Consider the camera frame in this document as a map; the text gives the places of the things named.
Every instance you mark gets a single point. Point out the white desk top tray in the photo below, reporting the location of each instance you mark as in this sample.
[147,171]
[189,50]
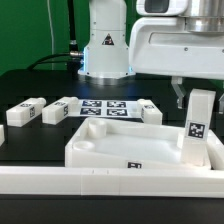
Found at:
[109,143]

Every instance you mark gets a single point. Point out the white front fence bar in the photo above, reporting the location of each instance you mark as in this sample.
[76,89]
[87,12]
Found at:
[110,182]

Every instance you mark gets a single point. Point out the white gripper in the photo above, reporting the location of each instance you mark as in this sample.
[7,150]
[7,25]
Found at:
[162,46]

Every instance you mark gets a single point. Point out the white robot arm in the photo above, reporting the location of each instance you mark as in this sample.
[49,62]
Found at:
[106,56]

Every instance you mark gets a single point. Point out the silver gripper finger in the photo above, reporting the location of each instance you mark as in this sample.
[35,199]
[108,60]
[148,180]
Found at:
[221,104]

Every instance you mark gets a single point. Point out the white fiducial marker sheet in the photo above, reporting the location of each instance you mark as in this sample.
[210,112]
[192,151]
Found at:
[106,108]

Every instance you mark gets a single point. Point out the white block left edge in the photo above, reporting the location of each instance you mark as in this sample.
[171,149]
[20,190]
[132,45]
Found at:
[2,136]

